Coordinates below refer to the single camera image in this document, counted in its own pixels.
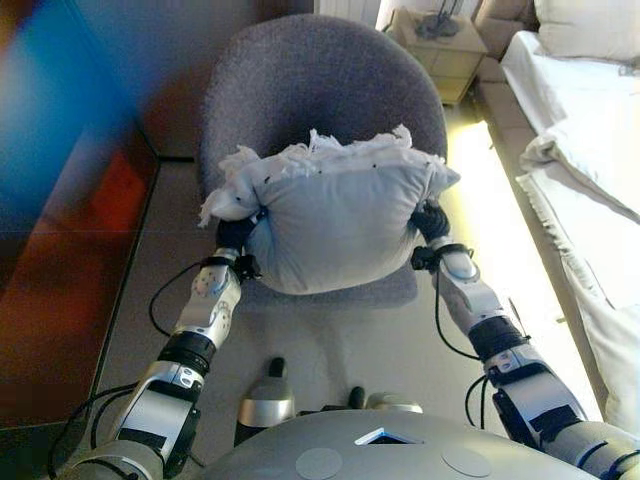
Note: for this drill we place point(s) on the dark right robot hand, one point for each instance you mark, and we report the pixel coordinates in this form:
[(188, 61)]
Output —
[(432, 222)]

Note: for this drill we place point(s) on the dark left robot hand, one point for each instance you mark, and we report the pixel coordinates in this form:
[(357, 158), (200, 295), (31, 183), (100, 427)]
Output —
[(235, 232)]

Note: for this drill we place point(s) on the white fringed cushion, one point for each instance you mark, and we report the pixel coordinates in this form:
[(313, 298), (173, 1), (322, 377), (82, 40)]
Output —
[(340, 220)]

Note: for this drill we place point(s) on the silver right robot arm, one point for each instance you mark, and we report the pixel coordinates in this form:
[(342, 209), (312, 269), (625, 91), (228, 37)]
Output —
[(530, 385)]

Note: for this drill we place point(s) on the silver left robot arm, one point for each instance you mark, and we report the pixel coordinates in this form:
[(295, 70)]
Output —
[(160, 405)]

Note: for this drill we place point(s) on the white sofa pillow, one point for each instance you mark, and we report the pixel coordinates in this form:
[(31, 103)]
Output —
[(585, 30)]

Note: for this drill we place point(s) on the bed with white bedding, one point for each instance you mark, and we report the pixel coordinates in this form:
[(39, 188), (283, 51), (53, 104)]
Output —
[(505, 115)]

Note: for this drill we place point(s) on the white fringed throw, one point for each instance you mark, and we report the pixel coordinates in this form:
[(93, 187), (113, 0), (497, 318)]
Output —
[(590, 240)]

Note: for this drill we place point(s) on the beige side cabinet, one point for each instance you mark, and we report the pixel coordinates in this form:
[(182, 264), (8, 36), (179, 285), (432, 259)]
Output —
[(440, 55)]

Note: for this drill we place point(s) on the silver left robot leg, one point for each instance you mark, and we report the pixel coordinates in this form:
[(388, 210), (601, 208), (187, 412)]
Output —
[(267, 405)]

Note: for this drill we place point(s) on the silver robot leg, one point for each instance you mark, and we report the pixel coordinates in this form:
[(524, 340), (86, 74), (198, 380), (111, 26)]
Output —
[(267, 405), (390, 402)]

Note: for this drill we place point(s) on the grey fabric armchair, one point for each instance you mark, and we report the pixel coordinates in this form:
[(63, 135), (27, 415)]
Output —
[(325, 75)]

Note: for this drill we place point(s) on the silver right robot leg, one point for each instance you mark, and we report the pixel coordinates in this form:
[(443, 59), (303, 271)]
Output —
[(390, 402)]

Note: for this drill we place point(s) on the white crumpled blanket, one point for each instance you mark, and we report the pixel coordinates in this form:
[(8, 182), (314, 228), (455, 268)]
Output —
[(575, 100)]

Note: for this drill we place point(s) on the black stand lamp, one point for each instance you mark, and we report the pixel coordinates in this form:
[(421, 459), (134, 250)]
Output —
[(437, 25)]

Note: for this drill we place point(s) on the grey robot torso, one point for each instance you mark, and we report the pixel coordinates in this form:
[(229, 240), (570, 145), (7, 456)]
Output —
[(350, 450)]

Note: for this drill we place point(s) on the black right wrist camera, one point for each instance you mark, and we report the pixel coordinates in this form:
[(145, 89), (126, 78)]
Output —
[(424, 257)]

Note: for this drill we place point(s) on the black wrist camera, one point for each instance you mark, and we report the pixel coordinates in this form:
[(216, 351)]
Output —
[(424, 257), (248, 266)]

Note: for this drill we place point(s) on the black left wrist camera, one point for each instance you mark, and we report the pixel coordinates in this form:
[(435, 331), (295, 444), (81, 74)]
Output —
[(248, 266)]

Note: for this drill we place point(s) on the glossy reflective wall panel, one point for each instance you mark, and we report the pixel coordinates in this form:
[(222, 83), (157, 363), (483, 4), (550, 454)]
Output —
[(75, 200)]

